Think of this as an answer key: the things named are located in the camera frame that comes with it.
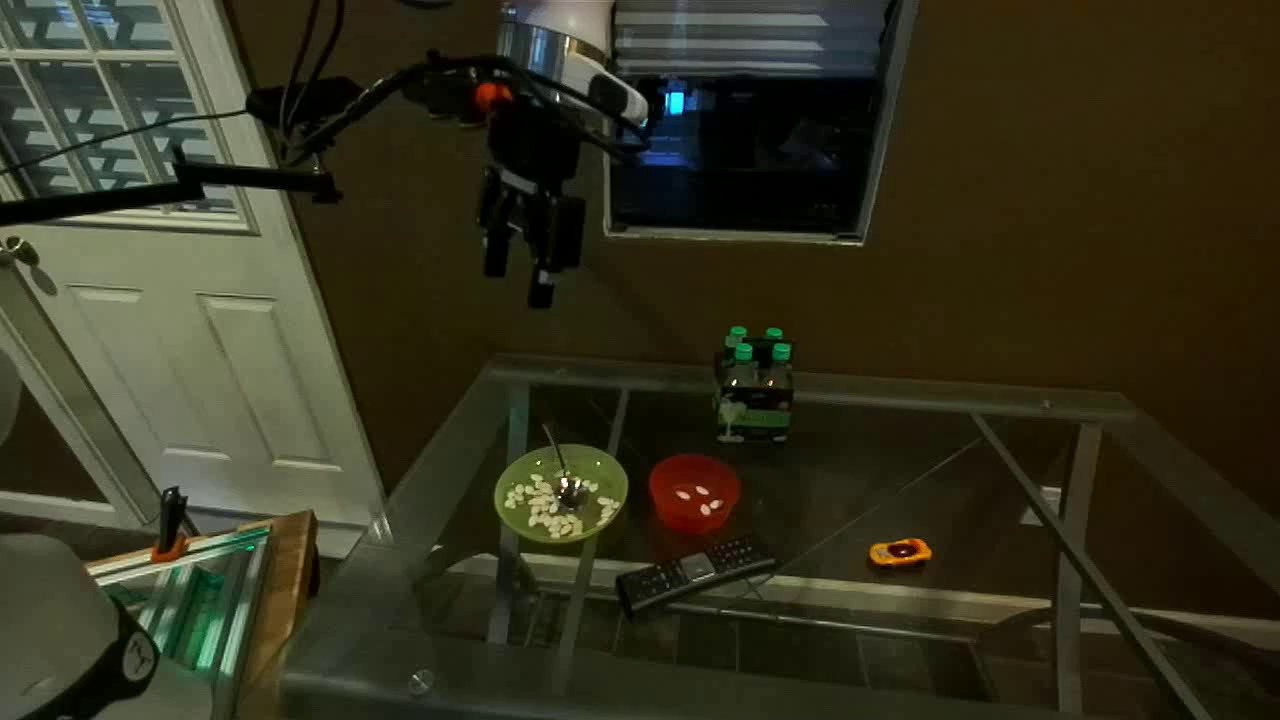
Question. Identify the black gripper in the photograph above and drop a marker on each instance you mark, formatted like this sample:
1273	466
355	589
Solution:
538	160

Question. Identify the dark window with white frame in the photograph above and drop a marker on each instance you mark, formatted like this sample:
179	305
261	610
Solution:
746	160

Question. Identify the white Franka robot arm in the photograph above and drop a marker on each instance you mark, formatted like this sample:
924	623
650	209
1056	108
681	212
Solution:
561	25

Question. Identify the white window blinds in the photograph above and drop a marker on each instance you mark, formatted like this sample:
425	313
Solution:
752	39

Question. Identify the metal spoon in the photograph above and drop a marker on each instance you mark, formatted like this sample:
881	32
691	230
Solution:
564	475

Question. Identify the green bowl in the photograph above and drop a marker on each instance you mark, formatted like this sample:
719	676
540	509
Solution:
535	481

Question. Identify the green cap bottle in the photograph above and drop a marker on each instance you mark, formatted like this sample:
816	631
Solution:
737	401
737	333
774	333
779	401

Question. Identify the red bowl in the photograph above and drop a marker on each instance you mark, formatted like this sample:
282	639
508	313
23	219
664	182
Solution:
693	495

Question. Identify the white panel door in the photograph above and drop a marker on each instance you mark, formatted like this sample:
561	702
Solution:
226	362

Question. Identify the black remote control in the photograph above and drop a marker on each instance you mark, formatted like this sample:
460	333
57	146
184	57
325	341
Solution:
698	570

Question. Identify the black stand boom bar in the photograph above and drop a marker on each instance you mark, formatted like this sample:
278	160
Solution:
162	194

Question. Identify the brown wooden board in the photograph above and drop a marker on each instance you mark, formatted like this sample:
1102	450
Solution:
282	600

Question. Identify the orange black clamp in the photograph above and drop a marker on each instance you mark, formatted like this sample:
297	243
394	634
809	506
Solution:
169	520

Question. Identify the white slanted stand leg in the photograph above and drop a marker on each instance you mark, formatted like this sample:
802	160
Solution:
80	401

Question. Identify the green box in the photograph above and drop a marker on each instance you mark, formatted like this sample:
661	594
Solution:
201	600

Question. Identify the orange black small tool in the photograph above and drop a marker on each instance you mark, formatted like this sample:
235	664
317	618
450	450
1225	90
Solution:
901	551

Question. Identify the glass table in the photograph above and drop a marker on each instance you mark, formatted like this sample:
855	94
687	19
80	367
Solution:
1065	506

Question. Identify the black camera on stand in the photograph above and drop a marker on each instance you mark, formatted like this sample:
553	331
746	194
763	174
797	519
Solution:
304	102

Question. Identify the white wall outlet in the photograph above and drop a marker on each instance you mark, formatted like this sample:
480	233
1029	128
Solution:
1045	506

